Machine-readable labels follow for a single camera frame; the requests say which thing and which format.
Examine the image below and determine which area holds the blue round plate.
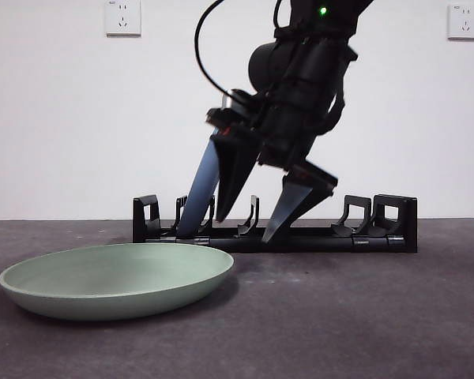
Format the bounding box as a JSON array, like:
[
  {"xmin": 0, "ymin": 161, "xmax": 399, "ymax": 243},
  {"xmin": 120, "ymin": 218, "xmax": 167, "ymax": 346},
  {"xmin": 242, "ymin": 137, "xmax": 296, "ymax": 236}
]
[{"xmin": 176, "ymin": 140, "xmax": 220, "ymax": 239}]

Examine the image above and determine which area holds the pale green round plate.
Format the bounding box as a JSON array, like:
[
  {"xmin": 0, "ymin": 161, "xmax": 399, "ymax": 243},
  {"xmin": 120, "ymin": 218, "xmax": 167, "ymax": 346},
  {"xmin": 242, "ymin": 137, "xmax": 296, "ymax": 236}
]
[{"xmin": 0, "ymin": 242, "xmax": 235, "ymax": 321}]

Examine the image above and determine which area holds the black plastic plate rack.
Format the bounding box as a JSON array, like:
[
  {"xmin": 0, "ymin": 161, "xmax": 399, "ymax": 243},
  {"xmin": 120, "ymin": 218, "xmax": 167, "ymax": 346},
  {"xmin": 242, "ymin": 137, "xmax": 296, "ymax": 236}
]
[{"xmin": 132, "ymin": 193, "xmax": 419, "ymax": 254}]

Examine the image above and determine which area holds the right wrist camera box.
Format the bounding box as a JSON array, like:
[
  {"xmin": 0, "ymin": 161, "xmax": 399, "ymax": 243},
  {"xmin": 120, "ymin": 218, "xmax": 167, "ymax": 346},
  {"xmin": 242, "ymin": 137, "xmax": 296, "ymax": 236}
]
[{"xmin": 220, "ymin": 88, "xmax": 258, "ymax": 115}]

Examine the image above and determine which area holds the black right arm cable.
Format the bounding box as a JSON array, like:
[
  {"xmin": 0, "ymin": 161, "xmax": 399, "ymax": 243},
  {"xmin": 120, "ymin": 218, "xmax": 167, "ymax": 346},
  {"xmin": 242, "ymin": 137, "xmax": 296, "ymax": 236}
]
[{"xmin": 194, "ymin": 0, "xmax": 232, "ymax": 98}]

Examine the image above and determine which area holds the white wall socket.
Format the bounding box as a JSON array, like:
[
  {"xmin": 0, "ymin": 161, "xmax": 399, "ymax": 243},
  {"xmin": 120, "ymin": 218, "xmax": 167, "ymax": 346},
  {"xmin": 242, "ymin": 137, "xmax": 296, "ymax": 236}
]
[
  {"xmin": 446, "ymin": 3, "xmax": 474, "ymax": 42},
  {"xmin": 105, "ymin": 0, "xmax": 142, "ymax": 39}
]

